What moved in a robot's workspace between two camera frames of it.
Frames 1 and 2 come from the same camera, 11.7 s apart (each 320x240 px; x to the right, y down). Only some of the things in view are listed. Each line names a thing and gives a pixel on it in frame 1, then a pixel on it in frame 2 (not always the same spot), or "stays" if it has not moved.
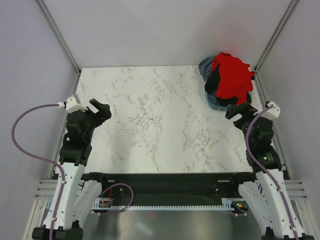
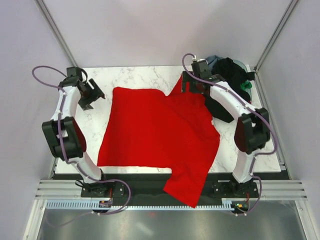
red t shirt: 235,78 → 146,128
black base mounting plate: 170,187 stays
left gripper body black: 96,119 → 89,93
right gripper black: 246,111 → 187,78
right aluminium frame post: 257,78 stays
